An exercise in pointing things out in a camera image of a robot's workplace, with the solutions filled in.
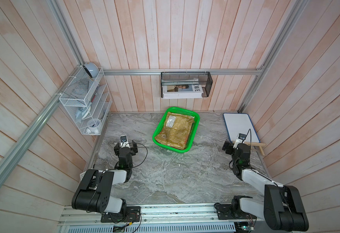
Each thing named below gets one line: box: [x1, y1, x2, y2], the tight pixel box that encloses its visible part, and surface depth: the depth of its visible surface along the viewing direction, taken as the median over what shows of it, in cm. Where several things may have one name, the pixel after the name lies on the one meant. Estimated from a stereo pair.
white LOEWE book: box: [161, 77, 204, 100], surface depth 95 cm
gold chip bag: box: [154, 111, 195, 150], surface depth 103 cm
